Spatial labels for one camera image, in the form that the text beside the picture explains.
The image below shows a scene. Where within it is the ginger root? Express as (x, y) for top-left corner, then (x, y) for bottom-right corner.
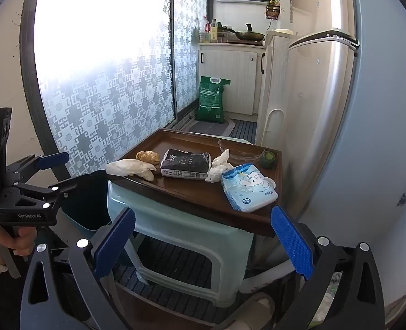
(136, 150), (161, 166)

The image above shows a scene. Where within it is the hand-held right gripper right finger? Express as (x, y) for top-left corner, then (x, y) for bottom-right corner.
(270, 205), (385, 330)

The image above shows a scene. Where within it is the white pipe rail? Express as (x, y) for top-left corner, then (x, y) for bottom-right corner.
(265, 108), (284, 148)

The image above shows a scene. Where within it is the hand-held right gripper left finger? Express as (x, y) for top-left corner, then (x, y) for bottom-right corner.
(20, 207), (137, 330)

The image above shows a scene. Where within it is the narrow patterned sliding door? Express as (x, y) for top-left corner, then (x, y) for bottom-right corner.
(172, 0), (207, 117)

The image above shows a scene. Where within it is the silver refrigerator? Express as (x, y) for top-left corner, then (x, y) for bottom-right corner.
(287, 0), (406, 320)

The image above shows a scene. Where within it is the black packet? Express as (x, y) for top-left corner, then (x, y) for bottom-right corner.
(160, 148), (212, 180)

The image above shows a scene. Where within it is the white stove cabinet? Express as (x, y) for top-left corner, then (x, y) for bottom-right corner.
(198, 43), (267, 116)

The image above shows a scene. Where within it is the white plastic wrapper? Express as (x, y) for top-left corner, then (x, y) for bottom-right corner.
(104, 159), (158, 181)

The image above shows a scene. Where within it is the green rice bag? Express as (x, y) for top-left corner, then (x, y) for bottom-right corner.
(195, 76), (231, 123)

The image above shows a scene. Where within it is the small green cup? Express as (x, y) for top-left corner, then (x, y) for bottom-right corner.
(261, 149), (276, 169)

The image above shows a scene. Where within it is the brown wooden tray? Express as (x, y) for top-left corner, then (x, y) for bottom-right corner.
(106, 128), (284, 238)

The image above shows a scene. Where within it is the red-capped oil bottle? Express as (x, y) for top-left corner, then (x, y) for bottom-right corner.
(199, 17), (210, 43)

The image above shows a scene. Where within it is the light green plastic stool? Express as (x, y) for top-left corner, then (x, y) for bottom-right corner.
(107, 180), (255, 308)

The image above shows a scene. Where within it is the grey oval mat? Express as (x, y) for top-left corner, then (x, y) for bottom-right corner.
(189, 119), (237, 136)

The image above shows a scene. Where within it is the blue white tissue pack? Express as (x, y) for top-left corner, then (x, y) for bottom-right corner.
(221, 163), (279, 213)

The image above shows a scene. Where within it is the wide patterned sliding door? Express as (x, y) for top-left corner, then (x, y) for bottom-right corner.
(19, 0), (176, 179)

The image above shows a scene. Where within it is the white tissue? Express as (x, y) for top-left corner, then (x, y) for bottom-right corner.
(205, 148), (236, 183)

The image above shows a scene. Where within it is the dark waste bin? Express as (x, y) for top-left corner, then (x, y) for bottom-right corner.
(60, 170), (112, 232)

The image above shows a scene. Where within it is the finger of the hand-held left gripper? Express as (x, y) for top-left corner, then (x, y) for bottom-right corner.
(5, 152), (70, 188)
(16, 174), (78, 210)

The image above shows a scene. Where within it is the wall spice rack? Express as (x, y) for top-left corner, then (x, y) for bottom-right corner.
(265, 0), (281, 19)

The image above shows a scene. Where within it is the metal wok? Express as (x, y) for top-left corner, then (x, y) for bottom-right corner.
(235, 23), (266, 41)

